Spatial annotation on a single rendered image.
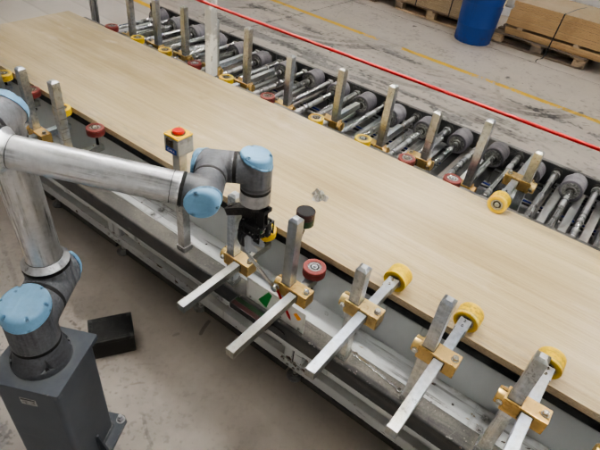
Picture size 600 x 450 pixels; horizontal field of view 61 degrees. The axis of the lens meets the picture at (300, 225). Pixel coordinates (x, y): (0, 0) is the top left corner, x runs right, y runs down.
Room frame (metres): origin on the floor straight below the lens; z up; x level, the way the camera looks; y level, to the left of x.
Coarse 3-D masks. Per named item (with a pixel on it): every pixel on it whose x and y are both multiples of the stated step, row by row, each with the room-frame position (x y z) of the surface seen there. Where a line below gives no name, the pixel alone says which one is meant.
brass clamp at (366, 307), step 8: (344, 296) 1.07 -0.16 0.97; (344, 304) 1.05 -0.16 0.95; (352, 304) 1.04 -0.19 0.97; (360, 304) 1.04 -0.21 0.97; (368, 304) 1.05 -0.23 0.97; (376, 304) 1.05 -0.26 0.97; (352, 312) 1.04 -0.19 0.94; (368, 312) 1.01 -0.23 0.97; (384, 312) 1.03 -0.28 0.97; (368, 320) 1.01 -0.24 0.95; (376, 320) 0.99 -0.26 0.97; (376, 328) 1.00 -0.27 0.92
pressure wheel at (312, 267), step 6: (306, 264) 1.25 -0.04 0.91; (312, 264) 1.26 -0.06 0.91; (318, 264) 1.26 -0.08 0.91; (324, 264) 1.26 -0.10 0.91; (306, 270) 1.23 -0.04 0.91; (312, 270) 1.23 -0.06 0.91; (318, 270) 1.24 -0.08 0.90; (324, 270) 1.24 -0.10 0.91; (306, 276) 1.22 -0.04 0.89; (312, 276) 1.21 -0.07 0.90; (318, 276) 1.21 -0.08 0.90; (324, 276) 1.23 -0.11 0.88
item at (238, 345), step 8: (304, 280) 1.22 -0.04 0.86; (288, 296) 1.14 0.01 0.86; (280, 304) 1.10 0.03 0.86; (288, 304) 1.11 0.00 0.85; (272, 312) 1.06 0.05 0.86; (280, 312) 1.08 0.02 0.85; (264, 320) 1.03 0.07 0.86; (272, 320) 1.04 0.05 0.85; (248, 328) 0.99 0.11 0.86; (256, 328) 0.99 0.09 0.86; (264, 328) 1.01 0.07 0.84; (240, 336) 0.96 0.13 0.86; (248, 336) 0.96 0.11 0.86; (256, 336) 0.98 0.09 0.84; (232, 344) 0.92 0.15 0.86; (240, 344) 0.93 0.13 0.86; (248, 344) 0.95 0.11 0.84; (232, 352) 0.89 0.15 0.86; (240, 352) 0.92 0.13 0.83
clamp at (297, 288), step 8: (280, 280) 1.20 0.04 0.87; (296, 280) 1.21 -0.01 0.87; (280, 288) 1.18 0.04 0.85; (288, 288) 1.16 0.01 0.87; (296, 288) 1.17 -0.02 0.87; (304, 288) 1.17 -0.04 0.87; (296, 296) 1.15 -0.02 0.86; (304, 296) 1.14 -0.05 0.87; (312, 296) 1.17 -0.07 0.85; (304, 304) 1.13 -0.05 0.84
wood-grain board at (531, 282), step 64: (0, 64) 2.46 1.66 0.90; (64, 64) 2.56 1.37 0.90; (128, 64) 2.66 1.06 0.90; (128, 128) 1.99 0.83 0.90; (192, 128) 2.07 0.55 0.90; (256, 128) 2.15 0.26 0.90; (320, 128) 2.23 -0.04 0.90; (384, 192) 1.75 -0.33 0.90; (448, 192) 1.81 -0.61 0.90; (320, 256) 1.33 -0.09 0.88; (384, 256) 1.35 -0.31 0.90; (448, 256) 1.40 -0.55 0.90; (512, 256) 1.44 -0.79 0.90; (576, 256) 1.49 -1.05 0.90; (512, 320) 1.13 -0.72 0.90; (576, 320) 1.17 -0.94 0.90; (576, 384) 0.91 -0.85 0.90
